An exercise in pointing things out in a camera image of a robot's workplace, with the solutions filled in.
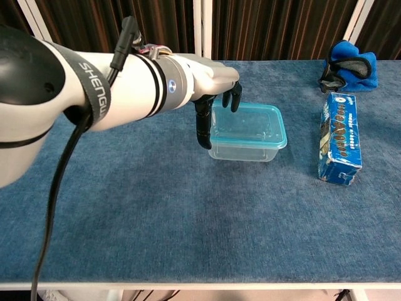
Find translucent blue plastic lid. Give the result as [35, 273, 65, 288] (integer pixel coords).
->
[209, 101, 288, 151]

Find clear plastic food container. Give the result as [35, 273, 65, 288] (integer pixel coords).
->
[207, 105, 285, 163]

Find blue printed cardboard box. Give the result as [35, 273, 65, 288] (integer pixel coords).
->
[317, 91, 363, 188]

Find black lettered velcro strap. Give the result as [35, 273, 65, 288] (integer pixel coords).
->
[46, 40, 112, 125]

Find dark brown curtain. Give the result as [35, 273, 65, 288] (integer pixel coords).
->
[0, 0, 401, 62]

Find blue carpet table mat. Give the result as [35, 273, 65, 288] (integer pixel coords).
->
[0, 59, 401, 285]

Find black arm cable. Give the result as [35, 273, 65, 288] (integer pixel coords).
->
[30, 15, 140, 301]

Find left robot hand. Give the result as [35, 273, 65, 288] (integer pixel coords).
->
[187, 53, 244, 150]

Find white window frame post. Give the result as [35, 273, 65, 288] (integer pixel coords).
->
[192, 0, 214, 62]
[16, 0, 53, 43]
[343, 0, 368, 45]

